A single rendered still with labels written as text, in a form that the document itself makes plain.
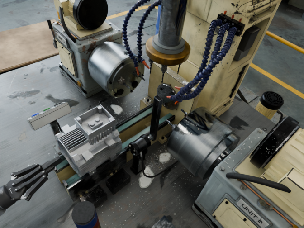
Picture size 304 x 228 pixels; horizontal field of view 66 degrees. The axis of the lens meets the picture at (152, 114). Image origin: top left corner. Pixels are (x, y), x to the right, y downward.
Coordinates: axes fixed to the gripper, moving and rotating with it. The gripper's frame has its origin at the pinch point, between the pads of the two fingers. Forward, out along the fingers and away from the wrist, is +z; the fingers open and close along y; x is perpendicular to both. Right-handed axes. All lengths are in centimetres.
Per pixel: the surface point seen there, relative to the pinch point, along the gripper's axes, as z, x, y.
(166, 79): 63, 1, 3
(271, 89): 241, 138, -4
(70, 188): -0.4, 10.0, -7.9
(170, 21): 58, -35, -2
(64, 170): 1.3, 14.2, 3.0
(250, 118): 103, 37, -31
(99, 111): 25.2, -7.0, 3.3
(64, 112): 15.4, -1.0, 17.4
